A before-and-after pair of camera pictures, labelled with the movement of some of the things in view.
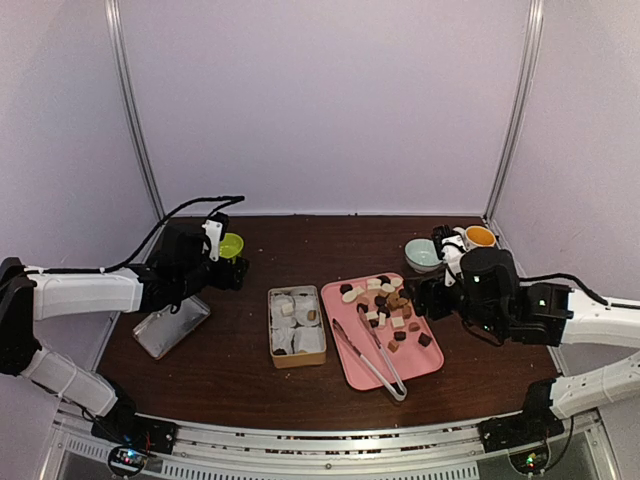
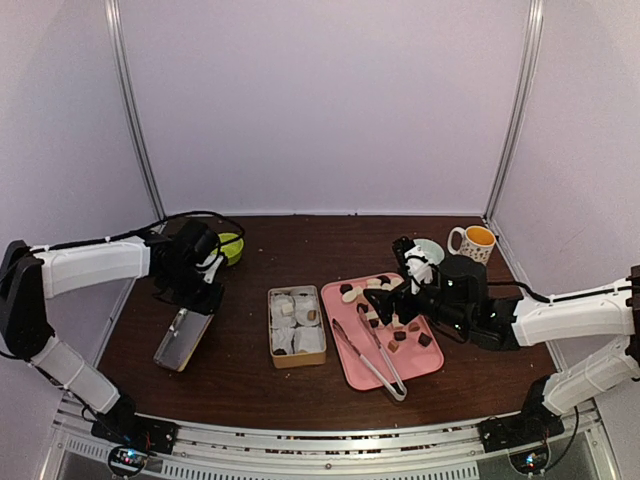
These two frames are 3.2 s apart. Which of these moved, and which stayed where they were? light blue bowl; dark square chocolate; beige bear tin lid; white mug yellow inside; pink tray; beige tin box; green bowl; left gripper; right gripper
Moved: left gripper; beige bear tin lid; right gripper
Stayed: beige tin box; white mug yellow inside; dark square chocolate; pink tray; green bowl; light blue bowl
